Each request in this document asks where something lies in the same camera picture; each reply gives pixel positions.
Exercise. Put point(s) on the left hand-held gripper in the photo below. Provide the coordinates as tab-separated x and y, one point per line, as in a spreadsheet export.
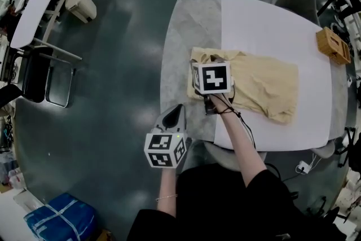
160	146

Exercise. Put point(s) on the black metal-frame chair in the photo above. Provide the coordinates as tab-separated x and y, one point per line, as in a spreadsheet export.
36	76

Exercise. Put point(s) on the person's right forearm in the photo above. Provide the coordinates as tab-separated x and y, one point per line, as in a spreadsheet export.
242	149

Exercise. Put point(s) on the white oval table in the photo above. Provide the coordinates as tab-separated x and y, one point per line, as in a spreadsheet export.
42	0

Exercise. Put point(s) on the beige trousers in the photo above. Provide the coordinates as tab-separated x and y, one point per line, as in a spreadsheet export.
262	79

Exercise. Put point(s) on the blue wrapped package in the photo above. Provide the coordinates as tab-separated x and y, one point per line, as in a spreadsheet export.
62	220

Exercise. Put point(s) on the wicker basket box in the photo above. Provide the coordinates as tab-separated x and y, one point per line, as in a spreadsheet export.
327	42

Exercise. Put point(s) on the white paper sheet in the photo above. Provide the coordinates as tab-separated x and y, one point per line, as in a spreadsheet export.
268	31

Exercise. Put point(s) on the person's black top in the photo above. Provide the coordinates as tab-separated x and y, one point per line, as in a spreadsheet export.
220	206

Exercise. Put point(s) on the black office chair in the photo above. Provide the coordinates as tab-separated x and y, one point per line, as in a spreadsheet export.
352	149

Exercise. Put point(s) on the white trash bin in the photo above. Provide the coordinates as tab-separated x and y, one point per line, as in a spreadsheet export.
81	2

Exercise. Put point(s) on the white power strip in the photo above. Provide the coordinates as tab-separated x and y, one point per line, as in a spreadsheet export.
349	82
303	168

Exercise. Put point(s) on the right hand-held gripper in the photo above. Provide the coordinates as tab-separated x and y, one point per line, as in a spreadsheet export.
214	77

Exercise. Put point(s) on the person's left forearm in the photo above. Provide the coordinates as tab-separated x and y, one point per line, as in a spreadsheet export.
167	183

